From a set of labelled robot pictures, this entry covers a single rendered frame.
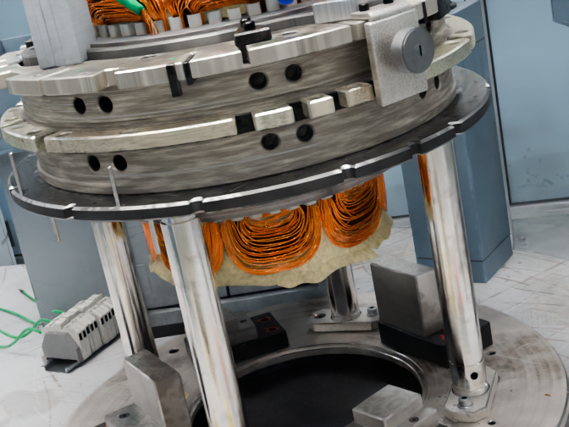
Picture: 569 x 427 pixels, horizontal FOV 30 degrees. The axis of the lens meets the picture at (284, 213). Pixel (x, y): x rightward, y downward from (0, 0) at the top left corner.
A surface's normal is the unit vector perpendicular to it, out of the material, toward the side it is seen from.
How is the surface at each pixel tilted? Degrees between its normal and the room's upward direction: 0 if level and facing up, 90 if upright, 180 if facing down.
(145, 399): 90
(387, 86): 90
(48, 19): 90
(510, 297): 0
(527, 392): 0
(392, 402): 0
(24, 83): 90
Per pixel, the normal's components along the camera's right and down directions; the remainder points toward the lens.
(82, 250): -0.04, 0.32
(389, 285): -0.80, 0.33
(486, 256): 0.83, 0.02
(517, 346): -0.18, -0.93
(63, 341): -0.47, 0.36
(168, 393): 0.51, 0.18
